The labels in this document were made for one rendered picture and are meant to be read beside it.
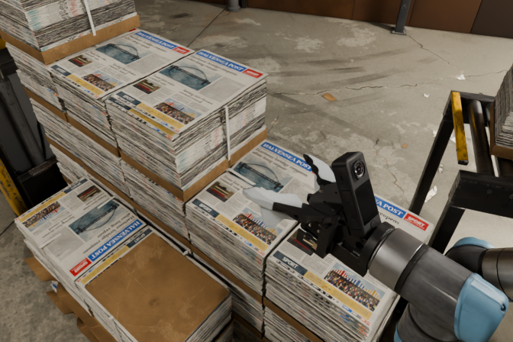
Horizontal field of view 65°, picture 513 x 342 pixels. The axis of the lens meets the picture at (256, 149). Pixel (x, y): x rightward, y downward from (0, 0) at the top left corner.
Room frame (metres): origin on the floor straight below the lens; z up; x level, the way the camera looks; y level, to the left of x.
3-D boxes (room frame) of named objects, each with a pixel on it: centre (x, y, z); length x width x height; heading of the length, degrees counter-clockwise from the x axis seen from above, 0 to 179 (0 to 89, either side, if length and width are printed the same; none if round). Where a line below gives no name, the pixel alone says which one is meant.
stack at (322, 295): (0.91, 0.09, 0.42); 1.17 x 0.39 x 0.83; 51
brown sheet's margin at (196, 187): (0.99, 0.19, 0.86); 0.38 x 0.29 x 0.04; 141
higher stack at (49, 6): (1.37, 0.66, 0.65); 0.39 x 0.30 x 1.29; 141
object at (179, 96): (1.01, 0.19, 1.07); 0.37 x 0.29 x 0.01; 141
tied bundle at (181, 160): (0.99, 0.20, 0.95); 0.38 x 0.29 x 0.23; 141
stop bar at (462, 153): (1.16, -0.73, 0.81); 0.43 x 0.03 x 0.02; 163
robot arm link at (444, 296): (0.26, -0.24, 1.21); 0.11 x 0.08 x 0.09; 46
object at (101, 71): (1.16, 0.43, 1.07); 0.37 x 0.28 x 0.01; 140
